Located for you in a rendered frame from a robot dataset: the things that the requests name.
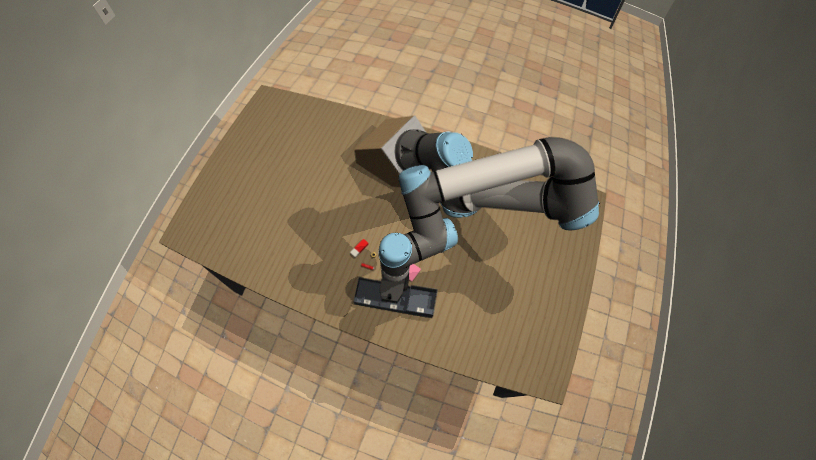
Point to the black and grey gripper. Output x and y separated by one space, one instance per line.
392 291

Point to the black rack of bins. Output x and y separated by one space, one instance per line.
367 294

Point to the red and white eraser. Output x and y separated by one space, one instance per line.
359 248

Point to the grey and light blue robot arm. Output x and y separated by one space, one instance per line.
574 203

